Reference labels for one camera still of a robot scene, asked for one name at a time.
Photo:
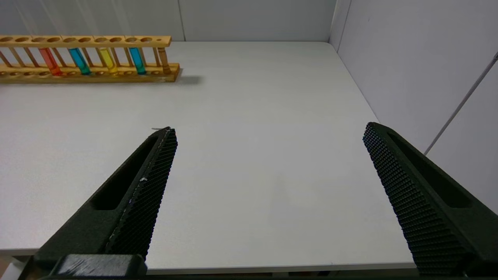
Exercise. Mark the wooden test tube rack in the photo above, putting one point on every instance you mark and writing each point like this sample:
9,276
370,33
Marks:
89,40

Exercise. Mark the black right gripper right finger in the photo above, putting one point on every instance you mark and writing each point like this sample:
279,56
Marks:
432,202

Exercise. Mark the teal pigment glass test tube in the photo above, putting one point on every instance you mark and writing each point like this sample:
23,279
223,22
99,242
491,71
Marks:
137,60
79,61

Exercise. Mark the yellow pigment glass test tube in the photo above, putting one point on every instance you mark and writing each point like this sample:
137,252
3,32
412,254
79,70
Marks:
107,61

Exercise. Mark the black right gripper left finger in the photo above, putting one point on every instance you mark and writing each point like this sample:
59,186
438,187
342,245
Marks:
128,202

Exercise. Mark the red pigment glass test tube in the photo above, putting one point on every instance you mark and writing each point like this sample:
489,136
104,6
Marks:
49,62

